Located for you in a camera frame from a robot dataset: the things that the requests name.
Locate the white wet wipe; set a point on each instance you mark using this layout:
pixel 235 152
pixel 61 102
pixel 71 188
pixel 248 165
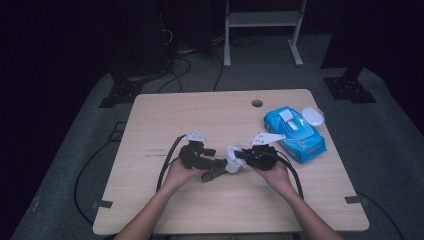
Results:
pixel 293 125
pixel 234 163

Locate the blue wet wipes pack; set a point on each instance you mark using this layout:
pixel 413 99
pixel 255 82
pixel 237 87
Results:
pixel 306 140

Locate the dark equipment cabinet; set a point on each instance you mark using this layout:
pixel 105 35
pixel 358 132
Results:
pixel 143 36

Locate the grey tape strip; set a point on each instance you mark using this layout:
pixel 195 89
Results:
pixel 356 200
pixel 102 204

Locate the white metal stand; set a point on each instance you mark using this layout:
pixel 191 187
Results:
pixel 263 18

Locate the person's left hand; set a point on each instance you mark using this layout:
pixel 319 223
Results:
pixel 178 176

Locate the person's right hand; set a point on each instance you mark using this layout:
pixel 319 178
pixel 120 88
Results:
pixel 278 180

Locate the black stand base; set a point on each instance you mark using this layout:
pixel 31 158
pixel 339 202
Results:
pixel 121 93
pixel 348 88

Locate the white round pack lid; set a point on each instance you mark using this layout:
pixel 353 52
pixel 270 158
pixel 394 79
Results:
pixel 313 115

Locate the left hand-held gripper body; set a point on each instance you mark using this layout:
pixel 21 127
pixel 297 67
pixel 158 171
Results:
pixel 191 156

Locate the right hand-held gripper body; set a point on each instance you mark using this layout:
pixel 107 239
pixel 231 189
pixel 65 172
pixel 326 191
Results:
pixel 263 156

